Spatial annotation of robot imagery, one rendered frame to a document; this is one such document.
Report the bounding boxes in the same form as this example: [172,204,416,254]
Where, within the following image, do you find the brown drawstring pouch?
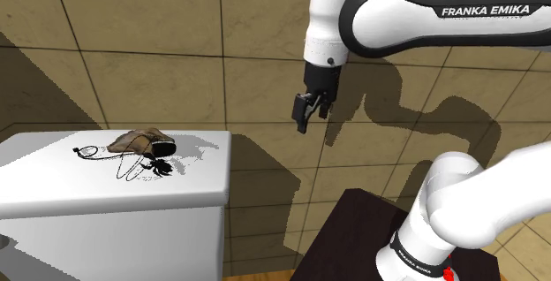
[72,127,178,182]

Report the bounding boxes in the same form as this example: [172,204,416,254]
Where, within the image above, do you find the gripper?
[291,61,343,134]

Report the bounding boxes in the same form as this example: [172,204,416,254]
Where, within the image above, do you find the dark robot stand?
[289,187,502,281]

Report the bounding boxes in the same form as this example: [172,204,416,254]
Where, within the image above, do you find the white toilet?
[0,130,232,281]

